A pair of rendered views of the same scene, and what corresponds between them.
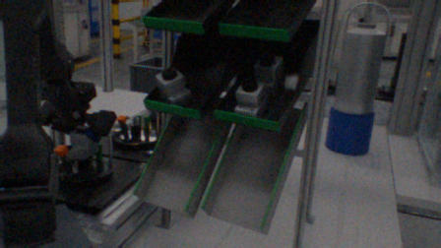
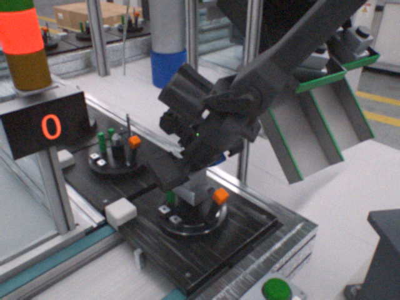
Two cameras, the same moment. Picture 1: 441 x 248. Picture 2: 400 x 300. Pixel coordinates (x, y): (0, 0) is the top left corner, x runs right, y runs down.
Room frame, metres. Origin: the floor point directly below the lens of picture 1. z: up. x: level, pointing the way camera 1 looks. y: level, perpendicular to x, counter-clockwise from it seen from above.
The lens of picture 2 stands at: (0.69, 0.77, 1.45)
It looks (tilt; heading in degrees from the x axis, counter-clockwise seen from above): 32 degrees down; 299
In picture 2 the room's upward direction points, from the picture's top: straight up
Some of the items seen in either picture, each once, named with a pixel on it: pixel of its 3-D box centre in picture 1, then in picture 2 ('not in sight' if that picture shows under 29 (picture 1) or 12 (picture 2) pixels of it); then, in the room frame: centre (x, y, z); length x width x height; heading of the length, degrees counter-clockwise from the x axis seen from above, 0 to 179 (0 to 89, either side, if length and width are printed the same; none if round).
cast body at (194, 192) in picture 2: (85, 139); (187, 176); (0.97, 0.31, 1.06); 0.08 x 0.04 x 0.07; 163
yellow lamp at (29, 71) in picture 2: not in sight; (29, 67); (1.13, 0.46, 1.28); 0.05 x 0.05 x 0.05
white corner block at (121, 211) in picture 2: not in sight; (121, 214); (1.08, 0.38, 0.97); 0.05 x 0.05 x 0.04; 72
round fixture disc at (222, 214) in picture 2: (84, 171); (191, 212); (0.96, 0.32, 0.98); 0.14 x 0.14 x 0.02
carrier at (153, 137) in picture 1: (136, 128); (117, 148); (1.20, 0.24, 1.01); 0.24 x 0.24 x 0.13; 72
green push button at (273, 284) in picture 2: not in sight; (277, 291); (0.76, 0.39, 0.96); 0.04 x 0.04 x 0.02
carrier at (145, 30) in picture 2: (396, 85); (129, 21); (2.00, -0.83, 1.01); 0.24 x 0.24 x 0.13; 72
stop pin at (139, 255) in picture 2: not in sight; (139, 259); (1.00, 0.43, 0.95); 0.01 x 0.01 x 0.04; 72
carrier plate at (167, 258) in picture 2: (84, 178); (191, 219); (0.96, 0.32, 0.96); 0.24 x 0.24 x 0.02; 72
